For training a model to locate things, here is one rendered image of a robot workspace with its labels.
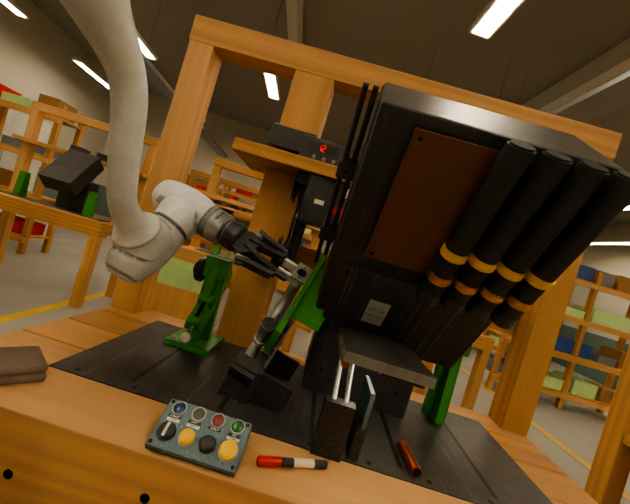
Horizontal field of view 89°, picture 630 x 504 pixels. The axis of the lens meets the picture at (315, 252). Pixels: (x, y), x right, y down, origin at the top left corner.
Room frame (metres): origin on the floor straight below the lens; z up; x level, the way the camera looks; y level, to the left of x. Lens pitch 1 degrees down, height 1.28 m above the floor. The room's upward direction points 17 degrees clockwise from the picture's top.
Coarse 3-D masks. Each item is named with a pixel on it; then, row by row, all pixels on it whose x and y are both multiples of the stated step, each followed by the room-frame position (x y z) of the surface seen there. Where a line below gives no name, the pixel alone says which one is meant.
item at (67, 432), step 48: (48, 384) 0.58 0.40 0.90; (96, 384) 0.62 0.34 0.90; (0, 432) 0.49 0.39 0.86; (48, 432) 0.49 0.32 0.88; (96, 432) 0.50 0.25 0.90; (144, 432) 0.53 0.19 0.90; (0, 480) 0.49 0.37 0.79; (48, 480) 0.49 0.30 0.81; (96, 480) 0.49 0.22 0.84; (144, 480) 0.49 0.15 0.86; (192, 480) 0.48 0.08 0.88; (240, 480) 0.49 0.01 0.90; (288, 480) 0.52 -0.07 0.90; (336, 480) 0.56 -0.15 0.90; (384, 480) 0.59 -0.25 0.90
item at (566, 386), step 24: (600, 288) 4.86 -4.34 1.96; (624, 288) 5.01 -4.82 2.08; (576, 312) 4.93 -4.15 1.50; (600, 312) 4.96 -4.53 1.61; (504, 336) 4.84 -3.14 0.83; (576, 336) 4.95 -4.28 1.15; (624, 336) 4.90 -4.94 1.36; (504, 360) 5.32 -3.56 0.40; (576, 360) 4.86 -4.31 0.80; (600, 360) 4.99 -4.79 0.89; (552, 384) 4.92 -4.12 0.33; (576, 384) 4.97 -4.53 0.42; (600, 384) 5.35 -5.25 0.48; (600, 408) 4.89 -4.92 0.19
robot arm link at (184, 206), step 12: (168, 180) 0.82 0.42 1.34; (156, 192) 0.80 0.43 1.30; (168, 192) 0.80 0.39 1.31; (180, 192) 0.80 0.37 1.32; (192, 192) 0.81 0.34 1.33; (156, 204) 0.81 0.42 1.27; (168, 204) 0.78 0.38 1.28; (180, 204) 0.78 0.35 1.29; (192, 204) 0.79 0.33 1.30; (204, 204) 0.81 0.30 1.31; (168, 216) 0.76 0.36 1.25; (180, 216) 0.77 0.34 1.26; (192, 216) 0.79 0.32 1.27; (180, 228) 0.77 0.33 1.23; (192, 228) 0.80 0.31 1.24
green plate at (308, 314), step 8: (320, 264) 0.71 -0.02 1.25; (312, 272) 0.71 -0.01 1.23; (320, 272) 0.72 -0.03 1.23; (312, 280) 0.71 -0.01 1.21; (320, 280) 0.72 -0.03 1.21; (304, 288) 0.71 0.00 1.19; (312, 288) 0.72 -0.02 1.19; (304, 296) 0.72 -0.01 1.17; (312, 296) 0.72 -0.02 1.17; (296, 304) 0.71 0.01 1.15; (304, 304) 0.72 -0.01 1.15; (312, 304) 0.72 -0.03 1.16; (288, 312) 0.71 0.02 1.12; (296, 312) 0.72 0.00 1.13; (304, 312) 0.72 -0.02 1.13; (312, 312) 0.72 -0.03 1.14; (320, 312) 0.72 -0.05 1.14; (304, 320) 0.72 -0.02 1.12; (312, 320) 0.72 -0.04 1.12; (320, 320) 0.72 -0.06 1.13; (312, 328) 0.72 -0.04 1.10
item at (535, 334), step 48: (192, 48) 1.11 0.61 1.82; (192, 96) 1.11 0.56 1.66; (288, 96) 1.10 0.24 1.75; (192, 144) 1.16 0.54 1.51; (288, 192) 1.09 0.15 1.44; (144, 288) 1.12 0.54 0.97; (240, 288) 1.09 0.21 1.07; (240, 336) 1.09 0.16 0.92; (528, 336) 1.07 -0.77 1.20; (528, 384) 1.06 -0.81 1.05
